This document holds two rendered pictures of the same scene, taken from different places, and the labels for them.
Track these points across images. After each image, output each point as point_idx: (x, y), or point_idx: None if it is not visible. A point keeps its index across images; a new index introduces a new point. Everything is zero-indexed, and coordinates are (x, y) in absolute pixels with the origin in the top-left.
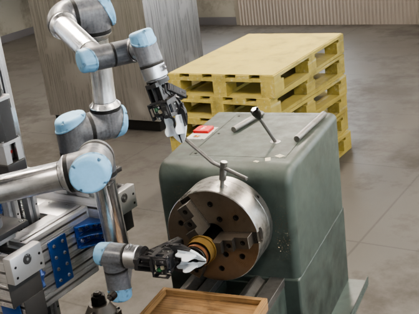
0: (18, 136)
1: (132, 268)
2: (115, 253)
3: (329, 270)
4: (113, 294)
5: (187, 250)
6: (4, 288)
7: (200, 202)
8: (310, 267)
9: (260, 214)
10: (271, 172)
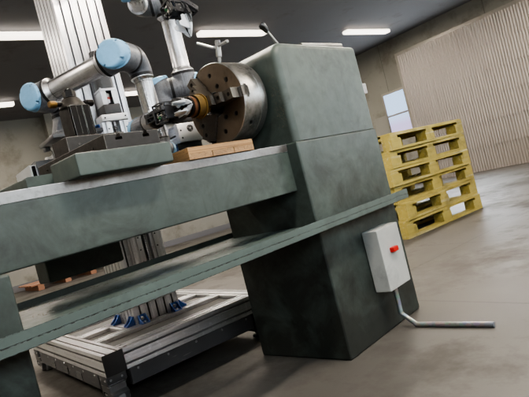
0: (113, 87)
1: (149, 128)
2: (137, 119)
3: (353, 166)
4: (87, 99)
5: (179, 99)
6: None
7: (204, 77)
8: (317, 142)
9: (249, 76)
10: (263, 52)
